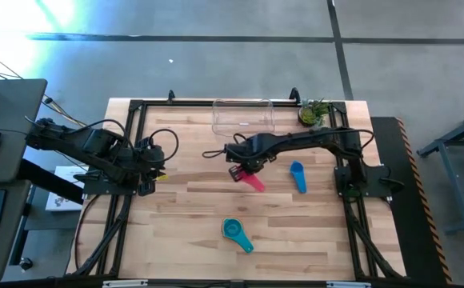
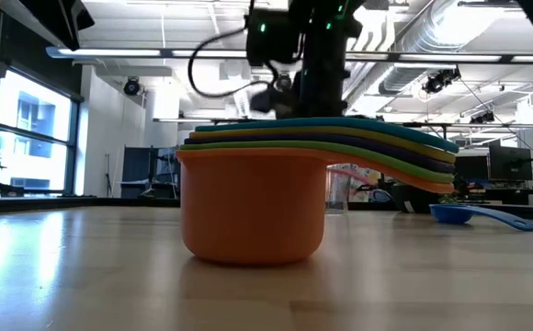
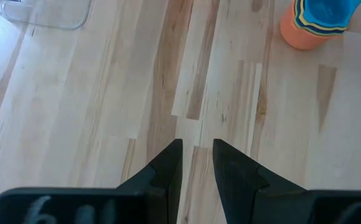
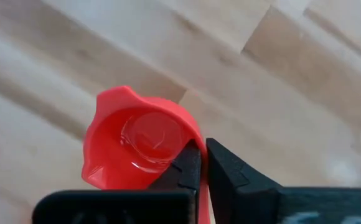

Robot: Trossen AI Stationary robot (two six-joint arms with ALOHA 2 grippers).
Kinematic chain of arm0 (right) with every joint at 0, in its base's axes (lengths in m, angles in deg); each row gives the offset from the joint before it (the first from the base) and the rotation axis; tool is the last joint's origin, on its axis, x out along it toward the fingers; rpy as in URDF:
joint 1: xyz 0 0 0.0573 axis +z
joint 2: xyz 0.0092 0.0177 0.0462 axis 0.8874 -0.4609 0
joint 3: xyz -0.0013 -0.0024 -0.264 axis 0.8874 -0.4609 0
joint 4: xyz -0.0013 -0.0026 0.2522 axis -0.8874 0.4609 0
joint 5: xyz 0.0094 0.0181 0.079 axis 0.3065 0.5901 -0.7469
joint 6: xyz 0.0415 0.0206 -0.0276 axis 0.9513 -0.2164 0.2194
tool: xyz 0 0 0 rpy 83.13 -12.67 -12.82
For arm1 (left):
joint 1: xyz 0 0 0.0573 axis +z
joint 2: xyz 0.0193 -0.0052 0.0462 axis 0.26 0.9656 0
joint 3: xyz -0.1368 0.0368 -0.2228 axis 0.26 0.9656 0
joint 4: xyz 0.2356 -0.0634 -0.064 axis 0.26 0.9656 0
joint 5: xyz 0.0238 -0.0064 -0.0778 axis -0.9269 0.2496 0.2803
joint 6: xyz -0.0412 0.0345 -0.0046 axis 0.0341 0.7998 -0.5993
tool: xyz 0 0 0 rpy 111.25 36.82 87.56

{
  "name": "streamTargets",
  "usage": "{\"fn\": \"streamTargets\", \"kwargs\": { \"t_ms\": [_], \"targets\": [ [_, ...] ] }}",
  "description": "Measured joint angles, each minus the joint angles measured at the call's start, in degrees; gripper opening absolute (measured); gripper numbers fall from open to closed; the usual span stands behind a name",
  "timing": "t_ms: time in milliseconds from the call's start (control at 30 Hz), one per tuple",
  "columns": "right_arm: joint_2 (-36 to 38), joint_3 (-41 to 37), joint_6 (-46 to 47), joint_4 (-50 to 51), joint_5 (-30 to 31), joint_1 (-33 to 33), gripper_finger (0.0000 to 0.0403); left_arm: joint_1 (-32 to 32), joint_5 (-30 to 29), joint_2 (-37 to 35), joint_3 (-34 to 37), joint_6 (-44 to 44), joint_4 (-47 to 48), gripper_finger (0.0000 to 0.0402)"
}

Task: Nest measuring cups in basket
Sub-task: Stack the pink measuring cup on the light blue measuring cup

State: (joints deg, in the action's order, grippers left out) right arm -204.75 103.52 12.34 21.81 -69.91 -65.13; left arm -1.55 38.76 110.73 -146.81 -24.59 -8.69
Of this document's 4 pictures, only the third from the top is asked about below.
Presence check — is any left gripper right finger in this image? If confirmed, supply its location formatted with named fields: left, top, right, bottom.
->
left=212, top=138, right=317, bottom=224

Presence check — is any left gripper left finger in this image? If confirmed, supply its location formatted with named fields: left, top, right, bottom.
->
left=116, top=138, right=184, bottom=224

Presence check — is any orange measuring cup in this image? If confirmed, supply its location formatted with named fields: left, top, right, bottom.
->
left=279, top=2, right=347, bottom=51

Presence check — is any yellow measuring cup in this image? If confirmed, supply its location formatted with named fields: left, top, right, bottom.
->
left=298, top=0, right=349, bottom=33

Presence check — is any teal measuring cup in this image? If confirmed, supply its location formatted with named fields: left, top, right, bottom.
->
left=303, top=0, right=361, bottom=31

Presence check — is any clear plastic basket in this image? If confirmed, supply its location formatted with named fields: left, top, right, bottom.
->
left=0, top=0, right=93, bottom=30

